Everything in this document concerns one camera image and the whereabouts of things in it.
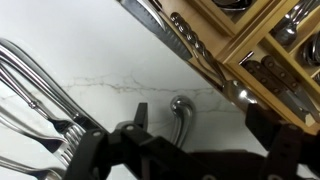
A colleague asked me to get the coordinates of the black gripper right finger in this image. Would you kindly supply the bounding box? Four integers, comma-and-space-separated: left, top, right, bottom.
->
245, 103, 320, 180

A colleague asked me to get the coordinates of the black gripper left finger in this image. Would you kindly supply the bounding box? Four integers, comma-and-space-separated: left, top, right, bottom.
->
63, 102, 191, 180

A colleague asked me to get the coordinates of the wooden cutlery drawer organizer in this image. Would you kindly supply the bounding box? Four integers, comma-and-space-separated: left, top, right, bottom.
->
116, 0, 320, 136

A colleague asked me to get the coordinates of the twisted handle steel spoon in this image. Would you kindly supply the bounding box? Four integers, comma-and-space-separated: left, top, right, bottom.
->
169, 11, 259, 111

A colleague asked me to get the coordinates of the brown handled steak knife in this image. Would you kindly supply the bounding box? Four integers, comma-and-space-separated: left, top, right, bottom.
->
261, 54, 320, 122
240, 60, 309, 124

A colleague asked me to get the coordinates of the black handled chef knife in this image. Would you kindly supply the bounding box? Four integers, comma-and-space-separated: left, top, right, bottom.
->
118, 0, 194, 62

